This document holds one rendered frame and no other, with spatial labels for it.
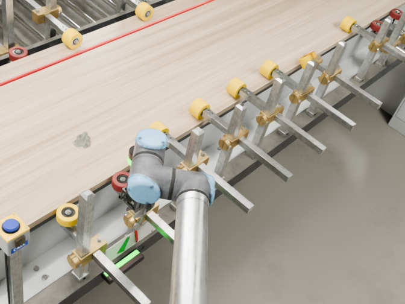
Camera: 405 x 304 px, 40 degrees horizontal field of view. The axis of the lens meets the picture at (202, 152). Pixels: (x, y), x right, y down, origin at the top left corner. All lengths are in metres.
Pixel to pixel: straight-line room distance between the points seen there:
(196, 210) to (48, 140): 0.94
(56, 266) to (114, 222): 0.30
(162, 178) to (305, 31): 1.87
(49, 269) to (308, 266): 1.56
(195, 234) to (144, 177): 0.23
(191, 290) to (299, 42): 2.04
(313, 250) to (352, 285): 0.28
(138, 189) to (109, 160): 0.68
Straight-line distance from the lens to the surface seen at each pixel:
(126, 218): 2.05
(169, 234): 2.03
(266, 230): 3.28
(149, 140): 1.58
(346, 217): 3.56
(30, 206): 2.02
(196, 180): 1.52
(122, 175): 2.12
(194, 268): 1.31
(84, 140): 2.22
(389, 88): 4.40
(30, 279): 2.19
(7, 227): 1.56
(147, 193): 1.51
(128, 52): 2.69
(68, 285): 2.08
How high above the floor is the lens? 2.50
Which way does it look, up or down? 44 degrees down
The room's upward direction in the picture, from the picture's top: 16 degrees clockwise
